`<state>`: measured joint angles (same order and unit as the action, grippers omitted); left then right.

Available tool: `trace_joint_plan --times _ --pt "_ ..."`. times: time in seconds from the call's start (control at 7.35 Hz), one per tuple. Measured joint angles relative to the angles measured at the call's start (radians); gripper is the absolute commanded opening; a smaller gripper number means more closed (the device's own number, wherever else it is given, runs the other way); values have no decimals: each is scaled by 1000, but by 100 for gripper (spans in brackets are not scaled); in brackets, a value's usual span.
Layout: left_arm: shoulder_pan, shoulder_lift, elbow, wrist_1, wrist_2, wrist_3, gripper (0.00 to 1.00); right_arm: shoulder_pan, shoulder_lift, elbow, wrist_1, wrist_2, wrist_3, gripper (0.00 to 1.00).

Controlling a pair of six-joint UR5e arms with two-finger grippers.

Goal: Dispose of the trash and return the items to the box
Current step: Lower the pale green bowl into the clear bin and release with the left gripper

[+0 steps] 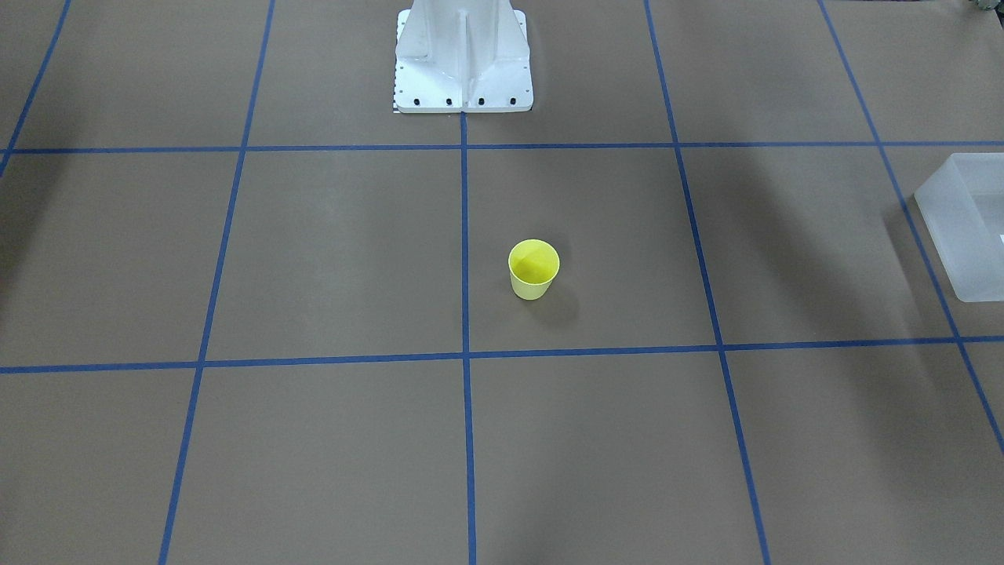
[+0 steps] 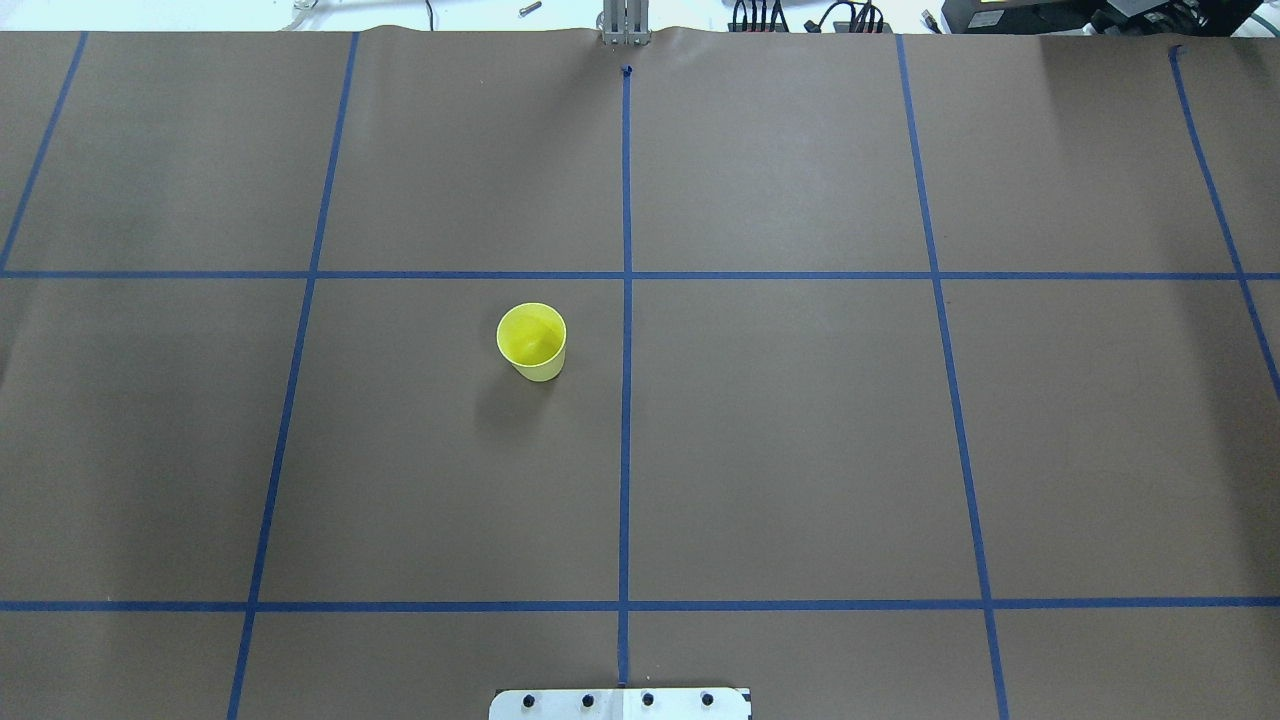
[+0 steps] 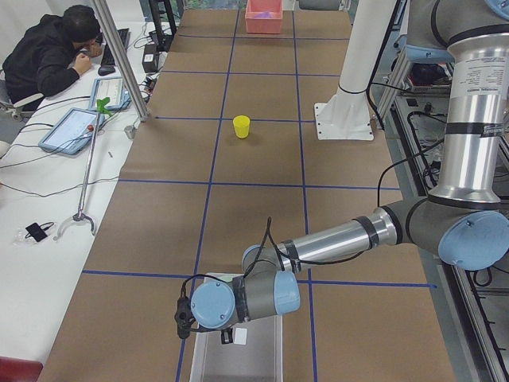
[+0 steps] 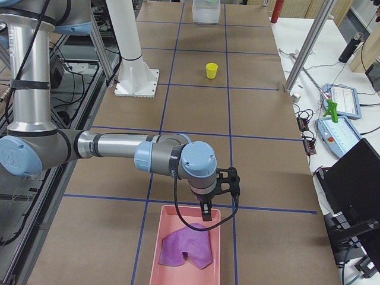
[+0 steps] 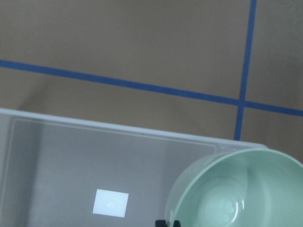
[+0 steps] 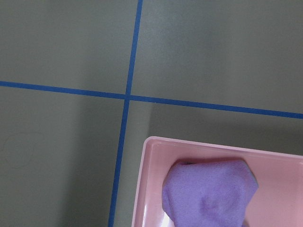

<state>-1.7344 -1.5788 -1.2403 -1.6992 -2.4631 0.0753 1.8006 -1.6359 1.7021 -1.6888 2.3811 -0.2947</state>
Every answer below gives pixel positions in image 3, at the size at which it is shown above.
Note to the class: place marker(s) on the black power adapter box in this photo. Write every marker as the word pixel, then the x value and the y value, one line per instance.
pixel 150 58

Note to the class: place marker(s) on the clear plastic storage box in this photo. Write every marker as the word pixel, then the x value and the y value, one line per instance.
pixel 255 355

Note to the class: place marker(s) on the aluminium frame post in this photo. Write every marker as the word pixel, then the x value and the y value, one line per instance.
pixel 114 42

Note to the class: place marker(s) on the blue tablet near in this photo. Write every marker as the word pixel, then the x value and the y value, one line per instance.
pixel 72 132

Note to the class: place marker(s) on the person in black hoodie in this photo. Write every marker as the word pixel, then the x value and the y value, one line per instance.
pixel 53 54

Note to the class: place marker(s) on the white camera stand column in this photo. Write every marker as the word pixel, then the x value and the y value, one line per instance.
pixel 346 116

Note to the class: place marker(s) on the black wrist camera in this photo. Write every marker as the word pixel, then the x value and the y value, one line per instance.
pixel 184 318

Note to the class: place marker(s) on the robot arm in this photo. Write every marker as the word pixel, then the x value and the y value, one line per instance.
pixel 459 219

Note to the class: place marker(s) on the black computer mouse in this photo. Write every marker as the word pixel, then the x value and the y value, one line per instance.
pixel 106 70

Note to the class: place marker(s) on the yellow plastic cup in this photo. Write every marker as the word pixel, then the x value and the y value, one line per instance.
pixel 241 124

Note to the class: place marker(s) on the small metal cylinder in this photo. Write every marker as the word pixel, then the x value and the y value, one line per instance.
pixel 130 131

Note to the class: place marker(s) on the small black device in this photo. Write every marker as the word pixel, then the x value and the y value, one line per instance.
pixel 38 232

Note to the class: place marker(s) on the metal reacher grabber tool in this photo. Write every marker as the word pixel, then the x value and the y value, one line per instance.
pixel 80 216

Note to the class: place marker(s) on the blue tablet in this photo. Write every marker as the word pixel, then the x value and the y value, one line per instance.
pixel 72 132
pixel 112 88

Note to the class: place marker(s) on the pink plastic bin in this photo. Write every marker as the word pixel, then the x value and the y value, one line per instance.
pixel 264 16

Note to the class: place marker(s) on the blue tablet far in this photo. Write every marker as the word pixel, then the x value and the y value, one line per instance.
pixel 112 88

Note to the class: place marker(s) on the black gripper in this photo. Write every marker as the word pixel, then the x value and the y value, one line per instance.
pixel 226 337

